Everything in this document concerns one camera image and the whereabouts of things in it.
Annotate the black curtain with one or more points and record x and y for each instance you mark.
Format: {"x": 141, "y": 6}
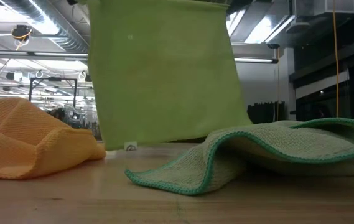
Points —
{"x": 263, "y": 113}

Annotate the ceiling light strip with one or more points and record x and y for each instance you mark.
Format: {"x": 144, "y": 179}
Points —
{"x": 55, "y": 54}

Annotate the silver ceiling duct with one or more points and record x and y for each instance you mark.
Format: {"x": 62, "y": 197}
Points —
{"x": 55, "y": 25}

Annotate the pale green teal-edged towel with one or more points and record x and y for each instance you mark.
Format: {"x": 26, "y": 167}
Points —
{"x": 273, "y": 149}

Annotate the white ceiling unit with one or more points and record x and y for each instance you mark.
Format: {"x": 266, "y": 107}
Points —
{"x": 341, "y": 6}

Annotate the lime green microfiber towel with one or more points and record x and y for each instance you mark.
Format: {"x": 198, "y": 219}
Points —
{"x": 164, "y": 77}

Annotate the orange microfiber towel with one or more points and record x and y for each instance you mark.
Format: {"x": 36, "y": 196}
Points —
{"x": 24, "y": 140}

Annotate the black stand frame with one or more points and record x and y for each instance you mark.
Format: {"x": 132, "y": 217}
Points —
{"x": 52, "y": 79}

